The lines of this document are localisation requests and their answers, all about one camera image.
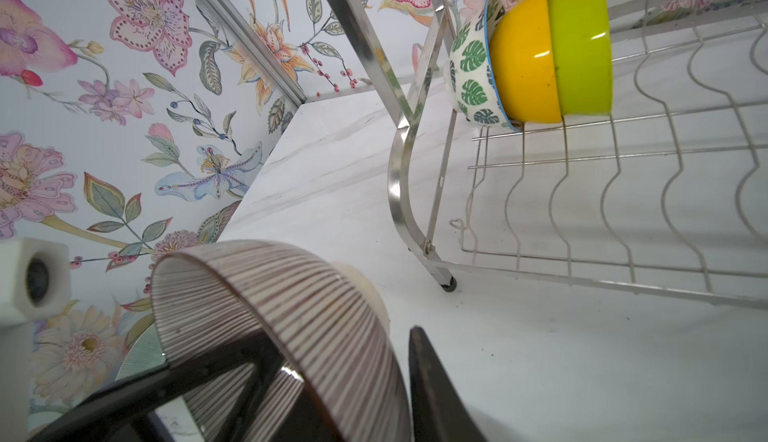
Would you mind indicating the lime green bowl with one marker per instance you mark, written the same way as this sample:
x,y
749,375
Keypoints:
x,y
580,31

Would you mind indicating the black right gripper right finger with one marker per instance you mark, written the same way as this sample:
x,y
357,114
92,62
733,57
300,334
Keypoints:
x,y
437,410

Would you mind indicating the chrome wire dish rack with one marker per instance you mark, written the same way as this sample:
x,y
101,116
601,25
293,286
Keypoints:
x,y
665,195

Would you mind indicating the aluminium corner post left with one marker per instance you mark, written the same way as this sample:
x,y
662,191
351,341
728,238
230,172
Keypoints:
x,y
256,50

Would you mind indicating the green leaf pattern bowl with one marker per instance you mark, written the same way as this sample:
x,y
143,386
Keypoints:
x,y
471,80

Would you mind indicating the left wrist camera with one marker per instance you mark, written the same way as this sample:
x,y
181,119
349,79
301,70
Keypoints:
x,y
35,285

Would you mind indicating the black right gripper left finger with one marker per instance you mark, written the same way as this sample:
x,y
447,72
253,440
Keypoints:
x,y
125,411

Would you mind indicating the yellow bowl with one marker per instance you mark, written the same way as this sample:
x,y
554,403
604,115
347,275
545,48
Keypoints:
x,y
522,62

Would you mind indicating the pink striped ceramic bowl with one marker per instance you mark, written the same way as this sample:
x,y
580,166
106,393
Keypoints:
x,y
338,378

